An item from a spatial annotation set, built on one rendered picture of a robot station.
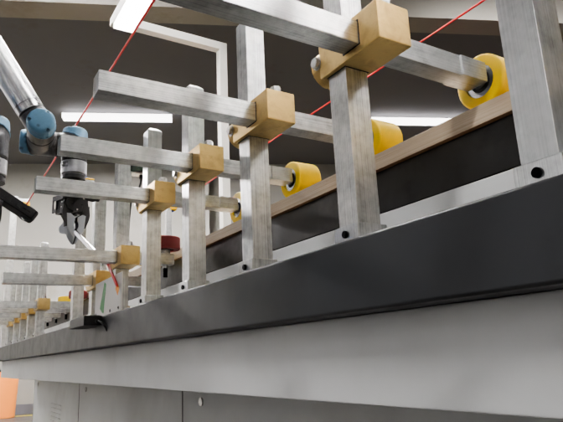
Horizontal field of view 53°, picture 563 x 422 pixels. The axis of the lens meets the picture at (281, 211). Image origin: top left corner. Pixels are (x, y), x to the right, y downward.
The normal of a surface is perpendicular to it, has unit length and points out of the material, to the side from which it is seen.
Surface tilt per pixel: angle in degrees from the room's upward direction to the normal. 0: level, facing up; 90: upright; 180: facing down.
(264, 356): 90
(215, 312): 90
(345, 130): 90
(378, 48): 180
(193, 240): 90
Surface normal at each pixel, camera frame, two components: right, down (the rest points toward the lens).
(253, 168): 0.52, -0.23
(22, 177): 0.14, -0.25
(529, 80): -0.85, -0.09
